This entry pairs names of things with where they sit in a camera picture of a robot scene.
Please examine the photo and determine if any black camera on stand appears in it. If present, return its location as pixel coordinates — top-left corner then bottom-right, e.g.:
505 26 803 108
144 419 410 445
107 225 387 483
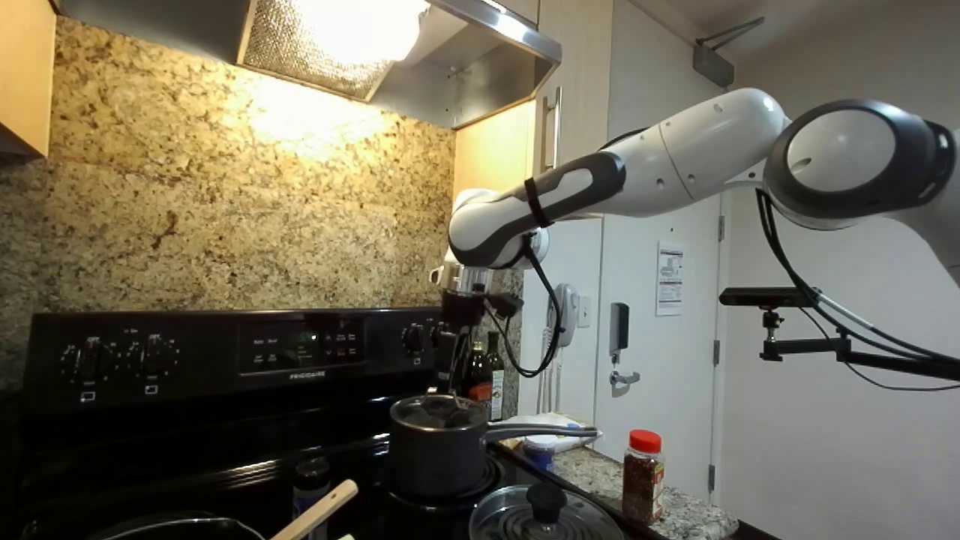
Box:
718 284 822 310

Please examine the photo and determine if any grey door closer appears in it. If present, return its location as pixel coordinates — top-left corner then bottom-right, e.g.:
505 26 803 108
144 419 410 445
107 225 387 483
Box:
691 13 769 90

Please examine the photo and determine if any dark frying pan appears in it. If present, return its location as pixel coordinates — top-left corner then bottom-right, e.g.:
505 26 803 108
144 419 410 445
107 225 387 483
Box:
87 514 269 540

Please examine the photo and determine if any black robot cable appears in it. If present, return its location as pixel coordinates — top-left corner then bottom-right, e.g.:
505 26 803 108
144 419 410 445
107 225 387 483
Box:
482 233 566 382

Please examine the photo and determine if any blue white container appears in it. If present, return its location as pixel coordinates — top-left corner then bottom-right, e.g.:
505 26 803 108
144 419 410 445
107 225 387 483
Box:
516 412 595 471

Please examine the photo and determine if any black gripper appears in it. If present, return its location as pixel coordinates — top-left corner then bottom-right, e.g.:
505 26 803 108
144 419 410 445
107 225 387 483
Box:
441 284 526 396

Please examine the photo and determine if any wooden wall cabinet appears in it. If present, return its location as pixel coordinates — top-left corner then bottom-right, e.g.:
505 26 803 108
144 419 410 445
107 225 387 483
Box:
0 0 60 162

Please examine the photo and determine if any stainless steel range hood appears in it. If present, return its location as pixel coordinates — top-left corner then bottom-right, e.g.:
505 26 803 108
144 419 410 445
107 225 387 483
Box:
53 0 564 133

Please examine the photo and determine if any glass lid with metal handle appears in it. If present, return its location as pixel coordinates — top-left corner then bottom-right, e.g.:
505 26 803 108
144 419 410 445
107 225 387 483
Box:
393 394 489 435

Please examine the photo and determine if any spice jar with red cap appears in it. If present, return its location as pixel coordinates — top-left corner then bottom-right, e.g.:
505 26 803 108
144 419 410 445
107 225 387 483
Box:
620 427 670 532

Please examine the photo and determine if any black electric stove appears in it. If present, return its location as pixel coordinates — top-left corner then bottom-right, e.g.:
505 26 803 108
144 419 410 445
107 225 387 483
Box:
0 307 653 540

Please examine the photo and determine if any metal door lever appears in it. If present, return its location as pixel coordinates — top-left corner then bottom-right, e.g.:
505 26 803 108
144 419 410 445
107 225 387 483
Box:
605 366 646 398

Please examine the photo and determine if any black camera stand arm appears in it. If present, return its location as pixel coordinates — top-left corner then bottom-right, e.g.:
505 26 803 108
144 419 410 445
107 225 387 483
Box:
755 307 960 384

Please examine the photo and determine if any white door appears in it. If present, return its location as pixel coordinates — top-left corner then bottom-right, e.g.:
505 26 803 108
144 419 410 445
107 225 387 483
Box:
598 192 725 499

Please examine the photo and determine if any dark cooking pot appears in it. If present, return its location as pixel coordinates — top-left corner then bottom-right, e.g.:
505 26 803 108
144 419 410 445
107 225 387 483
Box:
387 390 601 502

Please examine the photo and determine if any paper notice on door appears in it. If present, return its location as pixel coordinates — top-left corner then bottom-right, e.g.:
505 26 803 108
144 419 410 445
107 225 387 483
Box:
653 242 691 320

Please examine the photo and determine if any black door lock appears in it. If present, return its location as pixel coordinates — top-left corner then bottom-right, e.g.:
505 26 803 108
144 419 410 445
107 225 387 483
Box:
605 301 633 353

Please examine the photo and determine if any wooden spoon handle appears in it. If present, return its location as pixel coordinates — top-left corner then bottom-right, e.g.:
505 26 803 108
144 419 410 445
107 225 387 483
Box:
266 478 362 540

